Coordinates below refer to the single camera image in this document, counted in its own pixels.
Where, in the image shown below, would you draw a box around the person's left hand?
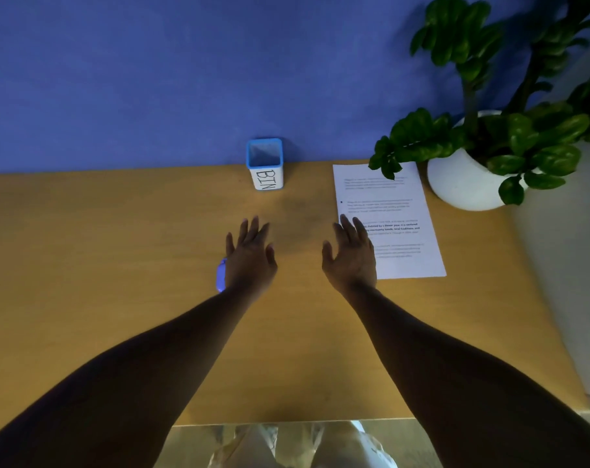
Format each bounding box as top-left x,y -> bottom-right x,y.
224,216 -> 278,298

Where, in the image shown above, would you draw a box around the person's right hand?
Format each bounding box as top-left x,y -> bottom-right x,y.
321,214 -> 377,296

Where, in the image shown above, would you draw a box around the white printed paper sheet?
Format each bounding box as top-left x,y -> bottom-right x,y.
332,162 -> 448,280

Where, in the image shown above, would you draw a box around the person's left forearm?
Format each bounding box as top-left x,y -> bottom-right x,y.
0,287 -> 256,468

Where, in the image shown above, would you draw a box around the person's right forearm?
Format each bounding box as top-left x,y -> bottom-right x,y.
346,285 -> 590,468

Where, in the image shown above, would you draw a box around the blue and white bin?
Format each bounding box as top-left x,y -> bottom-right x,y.
245,137 -> 284,192

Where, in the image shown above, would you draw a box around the white round plant pot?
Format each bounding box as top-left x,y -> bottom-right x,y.
427,109 -> 530,212

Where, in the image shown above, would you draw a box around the cream trousers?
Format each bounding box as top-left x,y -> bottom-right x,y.
209,421 -> 398,468

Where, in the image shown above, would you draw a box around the green leafy plant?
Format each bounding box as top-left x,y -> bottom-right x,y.
368,0 -> 590,206

